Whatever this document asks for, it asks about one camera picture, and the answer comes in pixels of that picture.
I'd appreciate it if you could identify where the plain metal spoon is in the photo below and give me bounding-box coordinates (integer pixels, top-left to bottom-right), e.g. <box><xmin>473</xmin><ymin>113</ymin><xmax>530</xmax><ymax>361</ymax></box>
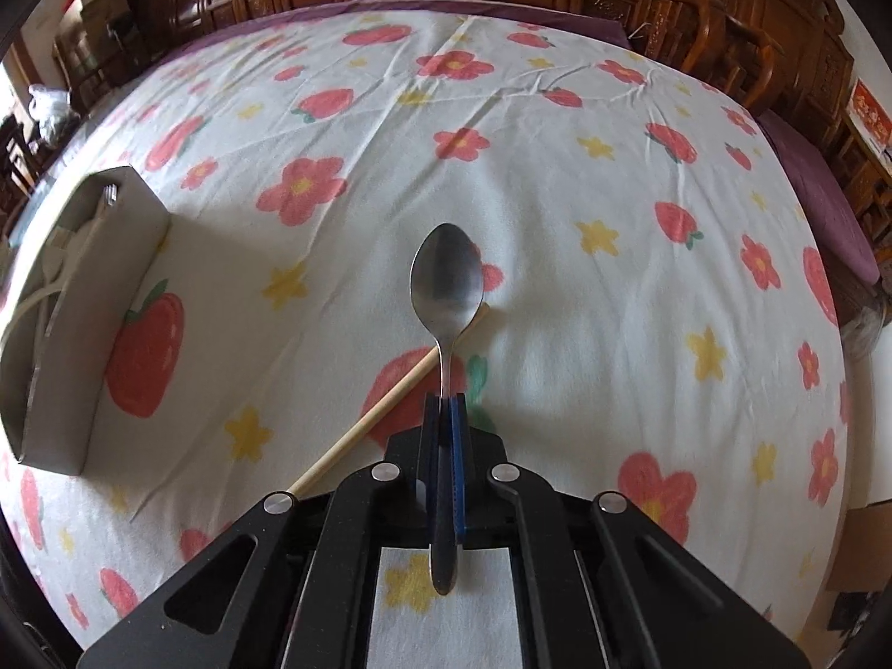
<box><xmin>410</xmin><ymin>223</ymin><xmax>485</xmax><ymax>597</ymax></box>

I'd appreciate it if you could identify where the grey utensil box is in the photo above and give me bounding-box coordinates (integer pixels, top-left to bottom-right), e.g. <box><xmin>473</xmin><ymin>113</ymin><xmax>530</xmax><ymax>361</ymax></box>
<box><xmin>0</xmin><ymin>166</ymin><xmax>172</xmax><ymax>476</ymax></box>

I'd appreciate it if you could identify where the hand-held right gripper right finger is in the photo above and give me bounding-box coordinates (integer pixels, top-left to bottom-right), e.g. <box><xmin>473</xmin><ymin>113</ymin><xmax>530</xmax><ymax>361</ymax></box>
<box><xmin>449</xmin><ymin>394</ymin><xmax>813</xmax><ymax>669</ymax></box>

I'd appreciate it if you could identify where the white plastic spoon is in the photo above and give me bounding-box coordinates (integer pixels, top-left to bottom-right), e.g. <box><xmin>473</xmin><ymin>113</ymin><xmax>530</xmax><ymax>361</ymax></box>
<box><xmin>0</xmin><ymin>221</ymin><xmax>99</xmax><ymax>342</ymax></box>

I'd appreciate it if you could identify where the white plastic bag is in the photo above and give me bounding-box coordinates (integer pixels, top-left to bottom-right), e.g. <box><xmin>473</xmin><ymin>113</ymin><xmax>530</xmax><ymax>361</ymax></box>
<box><xmin>28</xmin><ymin>84</ymin><xmax>74</xmax><ymax>144</ymax></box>

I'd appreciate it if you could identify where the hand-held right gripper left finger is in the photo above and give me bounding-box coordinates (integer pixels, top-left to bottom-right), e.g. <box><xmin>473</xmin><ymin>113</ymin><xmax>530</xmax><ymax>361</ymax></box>
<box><xmin>76</xmin><ymin>394</ymin><xmax>443</xmax><ymax>669</ymax></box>

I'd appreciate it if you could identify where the wooden chair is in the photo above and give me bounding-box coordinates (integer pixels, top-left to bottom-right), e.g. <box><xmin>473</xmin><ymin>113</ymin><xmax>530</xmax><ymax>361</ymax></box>
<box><xmin>718</xmin><ymin>10</ymin><xmax>785</xmax><ymax>113</ymax></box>
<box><xmin>627</xmin><ymin>0</ymin><xmax>733</xmax><ymax>85</ymax></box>

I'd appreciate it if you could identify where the light wooden chopstick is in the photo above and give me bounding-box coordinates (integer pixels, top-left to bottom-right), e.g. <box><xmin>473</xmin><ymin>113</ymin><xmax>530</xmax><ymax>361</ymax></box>
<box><xmin>287</xmin><ymin>303</ymin><xmax>489</xmax><ymax>499</ymax></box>

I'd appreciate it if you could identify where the floral printed tablecloth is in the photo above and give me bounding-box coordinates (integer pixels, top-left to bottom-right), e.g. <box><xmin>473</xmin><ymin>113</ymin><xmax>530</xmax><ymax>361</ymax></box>
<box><xmin>0</xmin><ymin>0</ymin><xmax>855</xmax><ymax>669</ymax></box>

